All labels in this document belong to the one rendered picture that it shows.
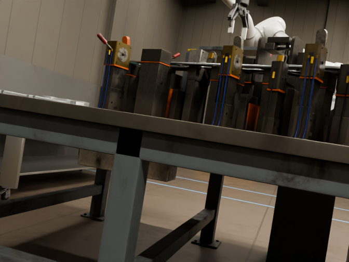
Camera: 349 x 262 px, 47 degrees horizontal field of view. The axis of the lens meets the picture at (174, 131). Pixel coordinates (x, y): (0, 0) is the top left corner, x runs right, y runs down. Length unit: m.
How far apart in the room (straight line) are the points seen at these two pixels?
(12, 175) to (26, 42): 1.70
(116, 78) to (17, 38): 2.27
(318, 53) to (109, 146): 0.79
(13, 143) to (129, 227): 1.99
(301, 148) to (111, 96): 1.24
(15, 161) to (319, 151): 2.36
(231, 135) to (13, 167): 2.22
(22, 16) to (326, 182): 3.63
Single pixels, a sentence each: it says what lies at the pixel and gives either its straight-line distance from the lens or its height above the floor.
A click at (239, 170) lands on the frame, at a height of 0.60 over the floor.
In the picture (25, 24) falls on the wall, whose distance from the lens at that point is 4.28.
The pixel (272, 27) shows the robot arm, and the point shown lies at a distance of 2.80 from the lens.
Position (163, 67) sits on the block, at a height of 0.95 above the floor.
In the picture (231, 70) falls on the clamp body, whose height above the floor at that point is 0.94.
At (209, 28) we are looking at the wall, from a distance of 8.62.
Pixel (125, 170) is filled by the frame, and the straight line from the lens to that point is 1.09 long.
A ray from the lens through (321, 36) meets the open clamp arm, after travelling 1.57.
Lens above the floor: 0.68
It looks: level
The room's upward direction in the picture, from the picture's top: 9 degrees clockwise
